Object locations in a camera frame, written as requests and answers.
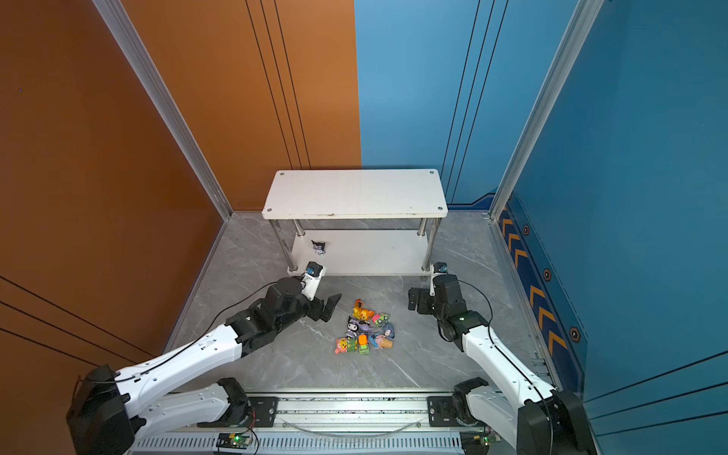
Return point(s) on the aluminium rail frame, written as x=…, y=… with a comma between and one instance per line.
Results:
x=370, y=422

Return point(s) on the pink yellow bear toy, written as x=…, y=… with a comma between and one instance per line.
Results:
x=346, y=346

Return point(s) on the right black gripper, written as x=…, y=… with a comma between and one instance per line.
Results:
x=425, y=296

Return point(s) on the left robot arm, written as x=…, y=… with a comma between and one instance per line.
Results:
x=112, y=410

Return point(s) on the orange yellow duck toy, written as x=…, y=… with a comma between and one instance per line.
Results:
x=362, y=313

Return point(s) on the right aluminium corner post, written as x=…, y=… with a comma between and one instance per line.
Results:
x=573, y=39

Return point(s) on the black white Kuromi figure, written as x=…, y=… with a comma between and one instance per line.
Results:
x=319, y=247

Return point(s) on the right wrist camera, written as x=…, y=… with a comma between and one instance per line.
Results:
x=438, y=269

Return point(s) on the right green circuit board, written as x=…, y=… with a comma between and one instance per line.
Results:
x=475, y=443

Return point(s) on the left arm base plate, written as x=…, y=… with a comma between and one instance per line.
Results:
x=259, y=412

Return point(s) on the left aluminium corner post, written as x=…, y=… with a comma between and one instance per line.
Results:
x=120, y=25

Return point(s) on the blue Stitch ice-cream toy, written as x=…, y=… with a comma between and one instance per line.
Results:
x=385, y=338

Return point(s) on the left green circuit board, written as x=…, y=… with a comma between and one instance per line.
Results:
x=235, y=442

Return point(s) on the pink green toy car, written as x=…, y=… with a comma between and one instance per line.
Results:
x=380, y=319

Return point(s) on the green orange toy truck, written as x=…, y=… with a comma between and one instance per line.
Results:
x=363, y=344

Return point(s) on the green circuit board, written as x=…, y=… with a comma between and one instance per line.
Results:
x=235, y=442
x=475, y=443

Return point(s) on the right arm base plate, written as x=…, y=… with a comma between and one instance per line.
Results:
x=450, y=411

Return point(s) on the aluminium corner post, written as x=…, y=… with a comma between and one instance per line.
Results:
x=120, y=25
x=573, y=39

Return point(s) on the white two-tier shelf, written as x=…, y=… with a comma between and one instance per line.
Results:
x=355, y=195

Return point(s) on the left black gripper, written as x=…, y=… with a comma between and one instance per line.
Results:
x=330, y=307

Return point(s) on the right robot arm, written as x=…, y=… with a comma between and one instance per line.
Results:
x=530, y=414

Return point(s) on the purple figure toy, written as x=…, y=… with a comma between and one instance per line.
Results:
x=367, y=328

